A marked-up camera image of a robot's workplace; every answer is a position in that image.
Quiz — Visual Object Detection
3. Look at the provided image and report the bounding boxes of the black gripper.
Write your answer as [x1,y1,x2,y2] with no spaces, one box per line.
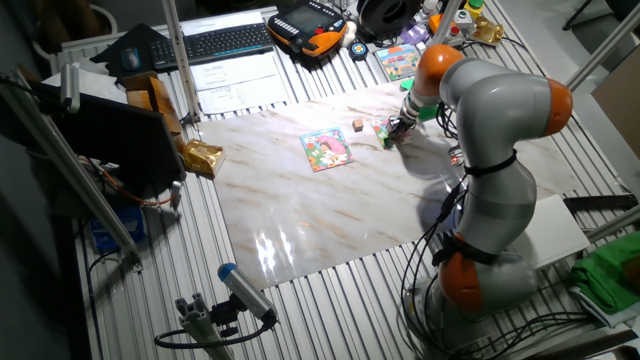
[386,114,417,150]

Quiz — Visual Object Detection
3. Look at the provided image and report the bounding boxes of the frameless butterfly jigsaw puzzle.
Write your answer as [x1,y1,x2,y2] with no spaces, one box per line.
[370,117,414,150]

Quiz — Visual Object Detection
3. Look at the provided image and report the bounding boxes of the blue framed butterfly jigsaw puzzle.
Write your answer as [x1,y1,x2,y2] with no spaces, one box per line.
[299,126,355,174]

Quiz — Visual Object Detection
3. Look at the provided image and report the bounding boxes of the bus picture jigsaw puzzle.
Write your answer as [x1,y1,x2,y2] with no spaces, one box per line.
[374,43,422,82]

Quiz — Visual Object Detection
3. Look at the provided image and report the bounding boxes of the round black disc blue emblem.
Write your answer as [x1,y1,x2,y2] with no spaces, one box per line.
[348,41,370,63]

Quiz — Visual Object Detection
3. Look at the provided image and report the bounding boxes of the white plush toy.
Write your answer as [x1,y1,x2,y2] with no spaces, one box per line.
[341,20,359,49]

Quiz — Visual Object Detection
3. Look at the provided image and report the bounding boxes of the grey box red button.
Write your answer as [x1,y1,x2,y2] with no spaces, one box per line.
[446,23,466,49]

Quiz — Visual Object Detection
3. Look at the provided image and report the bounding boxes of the large black spool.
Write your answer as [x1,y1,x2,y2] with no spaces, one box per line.
[356,0,424,36]

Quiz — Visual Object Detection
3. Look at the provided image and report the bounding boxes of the grey box teal button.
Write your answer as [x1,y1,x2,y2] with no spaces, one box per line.
[452,8,476,35]

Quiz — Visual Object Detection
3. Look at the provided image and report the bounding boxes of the yellow box green button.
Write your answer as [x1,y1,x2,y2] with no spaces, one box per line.
[463,0,485,21]

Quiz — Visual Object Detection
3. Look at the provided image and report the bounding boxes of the printed white paper sheet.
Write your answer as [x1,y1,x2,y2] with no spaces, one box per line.
[197,74,291,116]
[189,52,281,92]

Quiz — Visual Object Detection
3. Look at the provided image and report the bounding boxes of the white flat board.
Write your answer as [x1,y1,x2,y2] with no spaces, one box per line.
[509,193,592,270]

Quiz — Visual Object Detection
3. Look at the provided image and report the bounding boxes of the gold foil bag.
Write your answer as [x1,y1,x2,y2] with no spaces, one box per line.
[179,138,226,179]

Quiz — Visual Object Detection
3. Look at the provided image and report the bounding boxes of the black keyboard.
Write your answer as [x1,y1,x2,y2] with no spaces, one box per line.
[148,22,276,71]

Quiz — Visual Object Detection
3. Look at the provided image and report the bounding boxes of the plain white paper sheet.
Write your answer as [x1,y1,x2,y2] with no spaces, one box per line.
[180,10,266,37]

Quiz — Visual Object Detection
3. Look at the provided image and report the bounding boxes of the black flat bar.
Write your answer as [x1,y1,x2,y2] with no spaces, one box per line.
[563,193,640,214]

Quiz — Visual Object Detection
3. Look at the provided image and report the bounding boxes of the black chair legs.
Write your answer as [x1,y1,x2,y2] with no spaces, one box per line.
[562,0,640,31]

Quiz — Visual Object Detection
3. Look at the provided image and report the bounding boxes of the brown cardboard panel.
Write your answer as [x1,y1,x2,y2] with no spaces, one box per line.
[591,57,640,161]

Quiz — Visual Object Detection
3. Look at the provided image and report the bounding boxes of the aluminium profile bar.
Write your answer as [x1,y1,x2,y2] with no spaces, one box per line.
[584,204,640,244]

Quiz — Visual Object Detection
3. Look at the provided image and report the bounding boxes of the green cloth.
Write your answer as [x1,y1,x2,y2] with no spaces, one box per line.
[568,230,640,316]

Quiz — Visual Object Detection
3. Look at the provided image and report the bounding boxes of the brown cardboard box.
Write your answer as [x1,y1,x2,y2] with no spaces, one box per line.
[122,71,184,136]

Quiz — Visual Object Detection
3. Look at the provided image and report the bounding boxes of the dark computer mouse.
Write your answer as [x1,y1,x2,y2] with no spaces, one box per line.
[120,46,143,72]

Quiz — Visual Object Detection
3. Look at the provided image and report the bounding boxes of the black monitor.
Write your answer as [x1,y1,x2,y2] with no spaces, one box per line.
[29,82,187,199]

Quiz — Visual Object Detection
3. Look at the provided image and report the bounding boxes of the blue box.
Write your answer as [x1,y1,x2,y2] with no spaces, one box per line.
[89,205,147,254]

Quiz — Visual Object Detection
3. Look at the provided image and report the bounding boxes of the black mouse pad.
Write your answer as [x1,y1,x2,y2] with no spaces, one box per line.
[89,23,174,79]

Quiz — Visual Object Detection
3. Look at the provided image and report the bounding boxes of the white crumpled sheet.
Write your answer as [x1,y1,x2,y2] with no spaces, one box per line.
[42,57,129,104]

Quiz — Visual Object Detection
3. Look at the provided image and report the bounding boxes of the long slanted aluminium profile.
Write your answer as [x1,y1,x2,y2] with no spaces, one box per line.
[0,69,144,271]

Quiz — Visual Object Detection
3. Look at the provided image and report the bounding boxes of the green printed wrist mount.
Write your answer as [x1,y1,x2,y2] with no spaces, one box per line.
[398,77,441,123]

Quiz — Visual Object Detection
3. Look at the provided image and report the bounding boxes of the black cable connector blue light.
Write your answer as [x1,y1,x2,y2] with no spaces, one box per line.
[436,187,455,222]

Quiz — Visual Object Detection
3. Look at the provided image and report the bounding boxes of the aluminium frame post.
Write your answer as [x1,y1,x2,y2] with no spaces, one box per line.
[428,0,466,49]
[564,2,640,94]
[159,0,201,124]

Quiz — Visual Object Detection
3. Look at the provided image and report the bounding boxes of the grey camera blue end cap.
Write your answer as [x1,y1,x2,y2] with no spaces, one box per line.
[217,262,279,326]

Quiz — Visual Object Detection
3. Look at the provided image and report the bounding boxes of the silver cable plug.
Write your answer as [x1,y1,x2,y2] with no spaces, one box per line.
[169,179,184,211]

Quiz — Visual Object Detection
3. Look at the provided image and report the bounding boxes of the black camera clamp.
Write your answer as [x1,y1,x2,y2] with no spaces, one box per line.
[209,294,246,339]

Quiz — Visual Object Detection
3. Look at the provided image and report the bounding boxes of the short aluminium mount profile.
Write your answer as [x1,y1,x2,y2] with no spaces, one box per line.
[174,292,236,360]

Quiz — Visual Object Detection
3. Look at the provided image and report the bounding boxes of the orange cable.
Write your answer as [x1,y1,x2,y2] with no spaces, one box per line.
[92,159,174,207]

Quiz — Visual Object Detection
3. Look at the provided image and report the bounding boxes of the black camera cable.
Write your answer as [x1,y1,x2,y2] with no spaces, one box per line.
[153,319,276,350]

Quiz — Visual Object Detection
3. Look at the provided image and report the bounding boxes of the white round chair frame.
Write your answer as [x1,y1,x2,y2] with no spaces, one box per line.
[32,4,119,61]

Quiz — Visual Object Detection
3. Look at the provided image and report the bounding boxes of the grey camera on profile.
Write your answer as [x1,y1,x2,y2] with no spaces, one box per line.
[59,63,81,115]

